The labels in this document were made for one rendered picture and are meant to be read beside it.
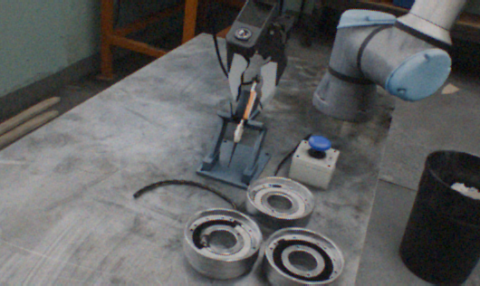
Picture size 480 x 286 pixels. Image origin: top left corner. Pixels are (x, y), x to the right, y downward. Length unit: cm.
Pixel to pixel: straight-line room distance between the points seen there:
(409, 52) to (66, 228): 67
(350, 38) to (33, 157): 67
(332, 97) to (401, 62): 21
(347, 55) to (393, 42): 13
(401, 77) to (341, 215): 30
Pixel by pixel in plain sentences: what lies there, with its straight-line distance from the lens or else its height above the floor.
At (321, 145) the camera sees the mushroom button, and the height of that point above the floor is 87.
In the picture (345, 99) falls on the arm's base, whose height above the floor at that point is 85.
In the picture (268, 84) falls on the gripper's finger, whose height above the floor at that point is 96.
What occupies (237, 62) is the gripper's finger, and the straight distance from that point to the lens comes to 82.
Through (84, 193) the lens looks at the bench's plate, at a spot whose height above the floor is 80.
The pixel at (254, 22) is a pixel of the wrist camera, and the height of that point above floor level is 107.
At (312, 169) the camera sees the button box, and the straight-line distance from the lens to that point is 85.
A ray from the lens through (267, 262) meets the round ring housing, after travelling 64.
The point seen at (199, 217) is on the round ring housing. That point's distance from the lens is 70.
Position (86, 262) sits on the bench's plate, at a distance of 68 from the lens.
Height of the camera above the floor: 127
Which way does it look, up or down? 30 degrees down
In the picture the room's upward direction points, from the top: 10 degrees clockwise
